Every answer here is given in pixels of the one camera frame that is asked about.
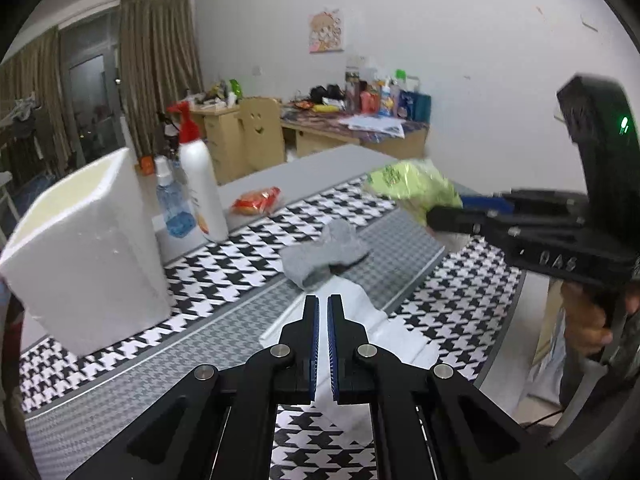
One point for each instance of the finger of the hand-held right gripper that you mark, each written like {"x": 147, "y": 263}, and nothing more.
{"x": 487, "y": 201}
{"x": 460, "y": 220}

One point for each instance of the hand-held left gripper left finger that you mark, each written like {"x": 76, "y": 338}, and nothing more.
{"x": 314, "y": 350}

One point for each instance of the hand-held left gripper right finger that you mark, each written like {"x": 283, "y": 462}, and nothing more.
{"x": 334, "y": 360}

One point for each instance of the green plastic bag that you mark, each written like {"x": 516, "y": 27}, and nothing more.
{"x": 415, "y": 185}

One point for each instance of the white plastic wrapper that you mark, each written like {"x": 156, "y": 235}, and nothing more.
{"x": 395, "y": 330}

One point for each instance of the grey sock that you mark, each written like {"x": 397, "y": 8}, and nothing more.
{"x": 325, "y": 255}

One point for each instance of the white foam box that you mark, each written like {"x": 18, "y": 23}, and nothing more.
{"x": 85, "y": 260}

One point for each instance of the person's right hand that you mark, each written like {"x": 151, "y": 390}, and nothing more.
{"x": 585, "y": 330}

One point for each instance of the printed paper sheets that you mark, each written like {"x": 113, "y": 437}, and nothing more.
{"x": 375, "y": 126}

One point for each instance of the houndstooth tablecloth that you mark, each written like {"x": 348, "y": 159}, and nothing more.
{"x": 200, "y": 290}

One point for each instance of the wooden desk with printed cover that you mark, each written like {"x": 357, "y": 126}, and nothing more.
{"x": 350, "y": 140}

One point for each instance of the group of toiletry bottles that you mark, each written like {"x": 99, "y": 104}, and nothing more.
{"x": 390, "y": 95}

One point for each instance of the red snack packet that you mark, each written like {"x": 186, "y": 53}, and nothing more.
{"x": 257, "y": 201}

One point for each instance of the black bag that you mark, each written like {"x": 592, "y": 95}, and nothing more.
{"x": 327, "y": 94}

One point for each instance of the white pump bottle red nozzle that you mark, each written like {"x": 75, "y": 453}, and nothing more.
{"x": 202, "y": 190}

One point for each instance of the blue spray bottle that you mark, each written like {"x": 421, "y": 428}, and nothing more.
{"x": 175, "y": 210}

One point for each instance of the wooden chair with smiley cutout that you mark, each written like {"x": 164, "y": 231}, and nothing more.
{"x": 260, "y": 130}

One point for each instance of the orange container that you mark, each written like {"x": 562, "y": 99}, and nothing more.
{"x": 147, "y": 165}

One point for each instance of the green packet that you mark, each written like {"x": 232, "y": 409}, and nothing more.
{"x": 235, "y": 89}

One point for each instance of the brown curtain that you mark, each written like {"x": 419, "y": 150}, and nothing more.
{"x": 30, "y": 110}
{"x": 160, "y": 60}

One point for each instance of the glass balcony door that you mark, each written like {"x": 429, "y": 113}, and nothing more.
{"x": 95, "y": 90}

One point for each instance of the cartoon wall poster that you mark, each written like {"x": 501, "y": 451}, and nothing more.
{"x": 326, "y": 31}

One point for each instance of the white wall socket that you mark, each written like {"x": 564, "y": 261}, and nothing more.
{"x": 256, "y": 71}

